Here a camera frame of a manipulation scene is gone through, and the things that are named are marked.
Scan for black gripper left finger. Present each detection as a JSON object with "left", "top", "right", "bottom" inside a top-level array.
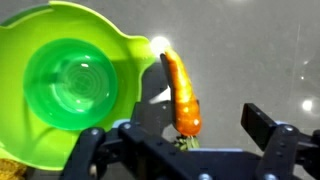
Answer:
[{"left": 61, "top": 53, "right": 201, "bottom": 180}]

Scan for orange toy carrot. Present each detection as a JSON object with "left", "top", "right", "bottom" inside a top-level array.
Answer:
[{"left": 165, "top": 48, "right": 202, "bottom": 151}]

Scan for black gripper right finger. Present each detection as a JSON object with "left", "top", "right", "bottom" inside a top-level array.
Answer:
[{"left": 199, "top": 103, "right": 320, "bottom": 180}]

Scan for yellow knitted cloth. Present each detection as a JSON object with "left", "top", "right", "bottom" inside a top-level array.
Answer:
[{"left": 0, "top": 159, "right": 27, "bottom": 180}]

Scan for green bowl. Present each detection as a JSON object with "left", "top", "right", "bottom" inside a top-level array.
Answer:
[{"left": 0, "top": 1, "right": 155, "bottom": 171}]

